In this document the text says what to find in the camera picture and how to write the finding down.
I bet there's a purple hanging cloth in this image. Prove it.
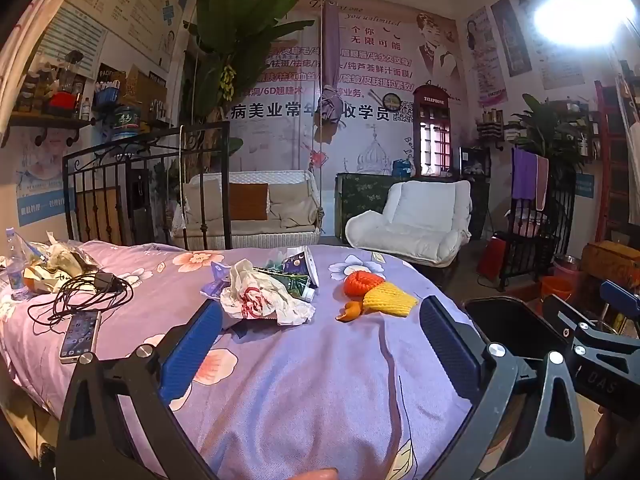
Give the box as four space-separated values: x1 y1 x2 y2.
315 2 346 123

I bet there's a brown cushion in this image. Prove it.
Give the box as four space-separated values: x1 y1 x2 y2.
228 182 269 222

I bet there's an orange foam fruit net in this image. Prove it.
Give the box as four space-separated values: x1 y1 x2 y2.
344 270 387 297

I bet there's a white padded chair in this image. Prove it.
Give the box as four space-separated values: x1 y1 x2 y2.
345 180 473 267

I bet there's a face wall poster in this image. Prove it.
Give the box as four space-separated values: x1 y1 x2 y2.
17 130 76 216

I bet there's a black metal rack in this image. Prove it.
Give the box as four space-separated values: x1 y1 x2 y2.
500 175 576 293

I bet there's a pile of crumpled snack bags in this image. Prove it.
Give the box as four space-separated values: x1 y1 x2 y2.
20 232 101 295

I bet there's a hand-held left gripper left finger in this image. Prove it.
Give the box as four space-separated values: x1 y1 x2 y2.
55 300 226 480

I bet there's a teal round tin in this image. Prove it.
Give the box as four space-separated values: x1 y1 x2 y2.
111 104 147 141

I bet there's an orange bucket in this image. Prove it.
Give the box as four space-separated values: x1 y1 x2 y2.
539 275 575 301

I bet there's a yellow wooden box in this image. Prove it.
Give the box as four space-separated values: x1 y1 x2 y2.
582 240 640 286

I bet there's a wooden board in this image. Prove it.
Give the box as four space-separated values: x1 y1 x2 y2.
75 185 126 243

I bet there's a smartphone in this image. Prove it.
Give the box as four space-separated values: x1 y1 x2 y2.
59 310 102 365

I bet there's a small wall bottle rack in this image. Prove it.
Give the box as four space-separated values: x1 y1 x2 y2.
477 110 511 151

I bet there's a red telephone booth cabinet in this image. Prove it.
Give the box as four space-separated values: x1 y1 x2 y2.
412 82 458 178

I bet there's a yellow foam fruit net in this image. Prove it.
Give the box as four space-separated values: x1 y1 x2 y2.
362 281 419 318

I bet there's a white paper wrapper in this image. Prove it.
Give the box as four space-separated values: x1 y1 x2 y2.
220 258 316 323

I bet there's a banana plant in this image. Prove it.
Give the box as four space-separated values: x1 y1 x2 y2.
182 0 313 126

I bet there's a purple floral blanket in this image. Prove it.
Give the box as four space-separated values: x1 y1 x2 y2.
0 240 506 480

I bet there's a red bag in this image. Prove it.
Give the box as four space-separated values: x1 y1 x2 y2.
476 236 507 278

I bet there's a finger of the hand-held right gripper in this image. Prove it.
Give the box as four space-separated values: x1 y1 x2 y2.
599 280 640 321
542 294 608 351

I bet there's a cardboard box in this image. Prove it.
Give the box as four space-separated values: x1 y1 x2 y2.
125 65 168 111

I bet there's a blue white plastic wrapper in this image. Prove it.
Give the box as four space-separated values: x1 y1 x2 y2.
201 261 236 302

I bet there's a purple towel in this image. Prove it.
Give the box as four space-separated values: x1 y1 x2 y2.
512 146 538 201

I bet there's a wooden wall shelf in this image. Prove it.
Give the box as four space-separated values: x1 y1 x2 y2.
7 110 96 148

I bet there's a white wicker swing sofa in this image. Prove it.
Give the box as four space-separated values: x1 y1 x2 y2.
171 170 323 251

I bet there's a dark blue snack packet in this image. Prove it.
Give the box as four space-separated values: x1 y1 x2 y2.
280 246 321 286

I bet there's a bright ceiling lamp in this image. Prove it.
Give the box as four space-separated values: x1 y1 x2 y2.
532 0 626 46

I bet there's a person's right forearm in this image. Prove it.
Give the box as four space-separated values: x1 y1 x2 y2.
595 410 640 480

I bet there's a green potted plant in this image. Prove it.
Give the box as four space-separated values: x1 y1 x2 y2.
510 92 593 171

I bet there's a green patterned cabinet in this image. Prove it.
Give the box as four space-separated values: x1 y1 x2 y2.
336 172 488 241

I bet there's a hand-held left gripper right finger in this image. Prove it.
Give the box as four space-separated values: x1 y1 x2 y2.
419 296 586 480

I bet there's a pink bucket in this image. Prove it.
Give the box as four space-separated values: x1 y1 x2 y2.
552 256 583 286

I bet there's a cluster of cosmetic bottles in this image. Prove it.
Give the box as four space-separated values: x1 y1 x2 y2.
12 50 96 116

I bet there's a blue white chart poster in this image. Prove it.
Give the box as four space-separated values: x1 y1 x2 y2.
37 2 108 78

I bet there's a pink portrait wall poster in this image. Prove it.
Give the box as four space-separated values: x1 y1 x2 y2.
462 7 508 106

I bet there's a white text wall poster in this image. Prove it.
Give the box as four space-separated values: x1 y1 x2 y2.
65 0 191 71

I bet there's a pink towel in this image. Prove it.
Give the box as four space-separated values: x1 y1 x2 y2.
534 155 550 211

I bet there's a black trash bin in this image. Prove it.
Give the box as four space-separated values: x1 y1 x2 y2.
461 296 576 361

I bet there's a black charger cable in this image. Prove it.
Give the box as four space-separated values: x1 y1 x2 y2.
27 270 135 323

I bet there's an orange peel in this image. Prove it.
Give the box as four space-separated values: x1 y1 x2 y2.
336 301 366 323

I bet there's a clear plastic water bottle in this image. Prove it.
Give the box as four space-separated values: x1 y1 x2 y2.
4 227 31 302

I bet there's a black metal bed frame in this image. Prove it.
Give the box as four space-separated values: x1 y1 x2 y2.
62 121 232 251

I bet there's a red ladder shelf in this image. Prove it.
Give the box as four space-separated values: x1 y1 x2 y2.
595 80 640 241

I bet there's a beige cushion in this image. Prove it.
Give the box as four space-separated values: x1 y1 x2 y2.
268 183 318 231
182 175 231 226

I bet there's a portrait text wall poster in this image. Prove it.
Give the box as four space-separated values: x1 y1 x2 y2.
515 0 586 91

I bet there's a large printed wall poster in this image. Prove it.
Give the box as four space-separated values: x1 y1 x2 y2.
225 0 458 196

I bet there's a green drink carton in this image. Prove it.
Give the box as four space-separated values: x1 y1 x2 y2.
260 267 318 303

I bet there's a dark narrow wall poster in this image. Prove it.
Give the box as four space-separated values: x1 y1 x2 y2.
490 0 532 78

